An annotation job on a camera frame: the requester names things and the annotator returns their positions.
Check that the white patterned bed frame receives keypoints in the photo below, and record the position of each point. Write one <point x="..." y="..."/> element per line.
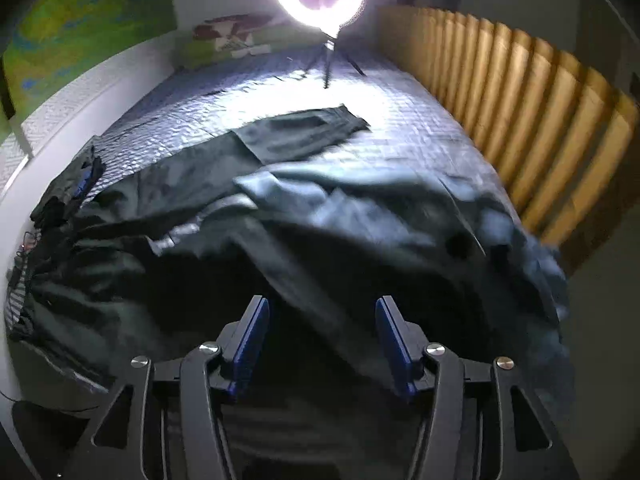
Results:
<point x="60" y="105"/>

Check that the blue white striped blanket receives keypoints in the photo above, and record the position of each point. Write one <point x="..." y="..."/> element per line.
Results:
<point x="200" y="110"/>

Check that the green yellow wall poster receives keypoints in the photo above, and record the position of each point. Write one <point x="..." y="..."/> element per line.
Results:
<point x="90" y="25"/>

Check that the blue grey pants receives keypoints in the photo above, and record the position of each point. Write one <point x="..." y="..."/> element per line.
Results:
<point x="400" y="220"/>

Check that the wooden slatted panel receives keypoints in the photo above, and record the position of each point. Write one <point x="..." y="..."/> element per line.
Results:
<point x="525" y="110"/>

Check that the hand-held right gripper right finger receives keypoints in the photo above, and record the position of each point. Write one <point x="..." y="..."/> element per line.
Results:
<point x="395" y="350"/>

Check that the floral print pillow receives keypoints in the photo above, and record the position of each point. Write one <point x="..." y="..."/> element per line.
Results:
<point x="225" y="35"/>

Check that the stack of folded dark clothes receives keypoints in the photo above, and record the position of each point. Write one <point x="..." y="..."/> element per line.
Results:
<point x="60" y="195"/>

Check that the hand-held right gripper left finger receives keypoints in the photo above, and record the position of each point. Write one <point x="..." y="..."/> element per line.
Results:
<point x="252" y="345"/>

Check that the thin black and white bar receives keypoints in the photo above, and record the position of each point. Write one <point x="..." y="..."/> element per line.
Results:
<point x="15" y="115"/>

